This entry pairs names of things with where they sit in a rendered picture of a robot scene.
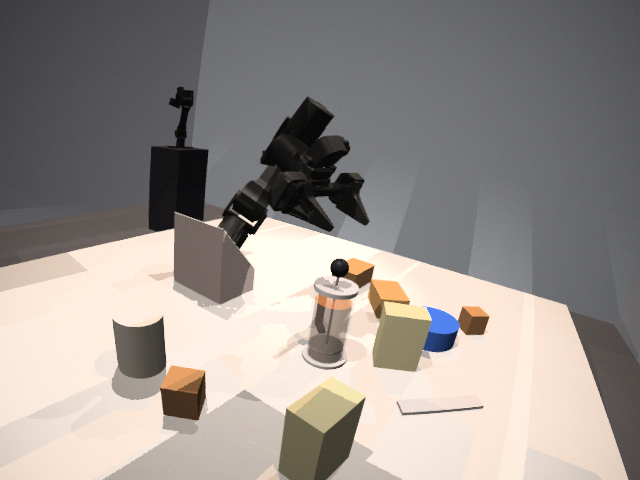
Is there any glass french press with black knob plunger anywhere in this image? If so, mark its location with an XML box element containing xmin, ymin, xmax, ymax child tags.
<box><xmin>302</xmin><ymin>258</ymin><xmax>359</xmax><ymax>370</ymax></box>

